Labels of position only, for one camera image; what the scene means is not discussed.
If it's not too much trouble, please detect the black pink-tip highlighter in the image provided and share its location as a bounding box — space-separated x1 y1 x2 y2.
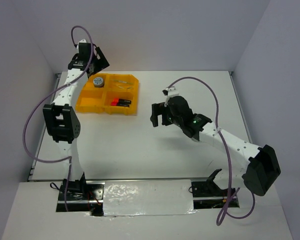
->
110 102 130 108

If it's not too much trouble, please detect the silver foil panel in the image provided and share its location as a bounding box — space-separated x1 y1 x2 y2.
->
103 179 196 217

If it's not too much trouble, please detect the black orange-tip highlighter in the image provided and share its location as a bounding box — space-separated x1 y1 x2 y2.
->
111 98 132 105

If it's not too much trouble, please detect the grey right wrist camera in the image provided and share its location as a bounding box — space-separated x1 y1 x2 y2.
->
162 86 179 99

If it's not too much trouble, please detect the blue white tape roll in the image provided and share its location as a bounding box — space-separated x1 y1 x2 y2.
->
92 76 105 88

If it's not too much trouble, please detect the orange four-compartment plastic bin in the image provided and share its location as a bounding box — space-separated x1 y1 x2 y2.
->
75 73 139 116

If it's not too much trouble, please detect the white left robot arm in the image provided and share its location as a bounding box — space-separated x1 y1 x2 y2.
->
42 39 109 200

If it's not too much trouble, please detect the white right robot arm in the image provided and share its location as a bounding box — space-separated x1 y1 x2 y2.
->
150 96 281 196

